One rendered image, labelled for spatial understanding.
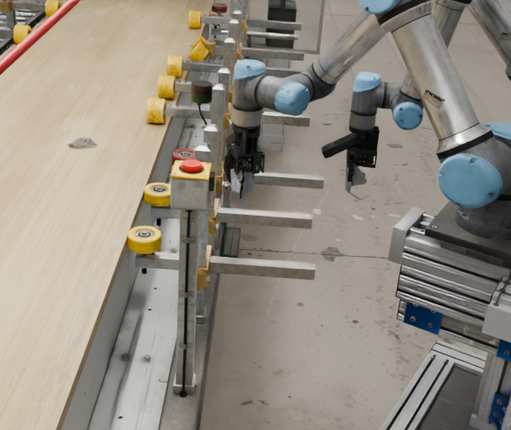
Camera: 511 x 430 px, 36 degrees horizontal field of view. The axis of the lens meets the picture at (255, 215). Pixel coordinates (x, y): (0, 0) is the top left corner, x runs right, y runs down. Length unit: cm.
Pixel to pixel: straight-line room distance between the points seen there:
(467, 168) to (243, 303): 186
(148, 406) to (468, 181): 85
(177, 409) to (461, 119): 82
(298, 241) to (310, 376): 101
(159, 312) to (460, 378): 109
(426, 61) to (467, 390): 137
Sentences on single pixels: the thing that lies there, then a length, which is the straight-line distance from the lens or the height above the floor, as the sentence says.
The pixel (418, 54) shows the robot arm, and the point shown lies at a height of 142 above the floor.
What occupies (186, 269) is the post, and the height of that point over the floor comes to 102.
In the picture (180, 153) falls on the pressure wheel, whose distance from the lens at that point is 232.
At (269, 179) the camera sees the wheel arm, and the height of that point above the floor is 85.
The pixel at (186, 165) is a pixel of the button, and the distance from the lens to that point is 144.
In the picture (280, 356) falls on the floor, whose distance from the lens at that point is 299.
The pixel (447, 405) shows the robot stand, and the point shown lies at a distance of 258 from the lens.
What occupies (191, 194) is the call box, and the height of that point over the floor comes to 119.
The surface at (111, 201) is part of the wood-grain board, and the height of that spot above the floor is 90.
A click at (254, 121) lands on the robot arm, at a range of 189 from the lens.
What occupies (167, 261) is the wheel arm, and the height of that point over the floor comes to 84.
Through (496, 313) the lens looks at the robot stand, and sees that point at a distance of 169.
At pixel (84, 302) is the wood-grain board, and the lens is 164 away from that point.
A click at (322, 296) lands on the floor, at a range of 336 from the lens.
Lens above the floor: 182
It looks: 27 degrees down
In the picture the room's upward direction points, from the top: 4 degrees clockwise
